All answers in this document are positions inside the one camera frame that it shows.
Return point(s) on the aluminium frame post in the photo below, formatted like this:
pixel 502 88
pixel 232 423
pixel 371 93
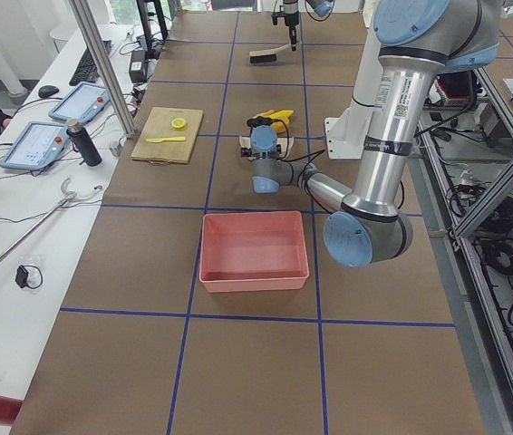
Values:
pixel 93 40

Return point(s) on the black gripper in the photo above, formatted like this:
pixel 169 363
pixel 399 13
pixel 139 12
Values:
pixel 248 154
pixel 291 20

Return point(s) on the beige hand brush black bristles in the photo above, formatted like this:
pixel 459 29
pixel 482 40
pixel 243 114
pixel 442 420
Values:
pixel 269 55

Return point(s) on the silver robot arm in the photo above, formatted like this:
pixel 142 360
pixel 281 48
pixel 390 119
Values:
pixel 321 9
pixel 419 41

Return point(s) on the blue teach pendant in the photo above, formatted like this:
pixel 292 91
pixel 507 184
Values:
pixel 84 102
pixel 39 145

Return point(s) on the metal reacher rod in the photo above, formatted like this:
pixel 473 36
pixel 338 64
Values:
pixel 69 196

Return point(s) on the yellow plastic knife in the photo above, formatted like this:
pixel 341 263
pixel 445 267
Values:
pixel 166 139

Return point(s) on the blue teach pendant near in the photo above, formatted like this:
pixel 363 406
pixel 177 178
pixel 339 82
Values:
pixel 39 145

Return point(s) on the black keyboard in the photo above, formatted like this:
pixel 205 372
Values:
pixel 86 70

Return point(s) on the bamboo cutting board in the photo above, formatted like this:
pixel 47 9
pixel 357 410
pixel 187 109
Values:
pixel 158 125

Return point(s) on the blue teach pendant far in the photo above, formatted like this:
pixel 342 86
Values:
pixel 84 102

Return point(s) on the yellow lemon slices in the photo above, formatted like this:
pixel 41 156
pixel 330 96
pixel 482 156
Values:
pixel 178 123

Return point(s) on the pink plastic bin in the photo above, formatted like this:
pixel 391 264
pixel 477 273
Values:
pixel 253 251

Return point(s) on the yellow toy corn cob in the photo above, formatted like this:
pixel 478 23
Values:
pixel 282 116

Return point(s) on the beige plastic dustpan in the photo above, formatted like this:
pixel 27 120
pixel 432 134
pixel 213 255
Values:
pixel 289 144

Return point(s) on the black computer mouse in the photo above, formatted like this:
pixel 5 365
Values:
pixel 47 91

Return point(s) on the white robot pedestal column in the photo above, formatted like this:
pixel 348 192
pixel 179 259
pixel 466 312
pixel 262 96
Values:
pixel 366 86

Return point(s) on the black water bottle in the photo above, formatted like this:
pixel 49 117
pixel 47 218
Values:
pixel 83 142

